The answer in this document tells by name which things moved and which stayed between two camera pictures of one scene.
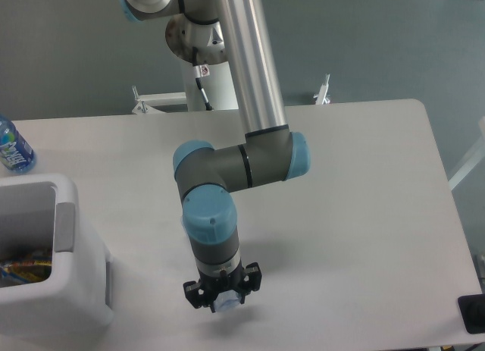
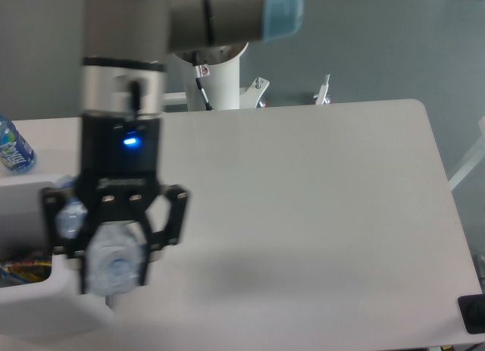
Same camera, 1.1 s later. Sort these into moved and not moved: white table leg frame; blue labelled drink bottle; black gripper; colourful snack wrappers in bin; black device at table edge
Moved: black gripper
Not moved: black device at table edge; colourful snack wrappers in bin; blue labelled drink bottle; white table leg frame
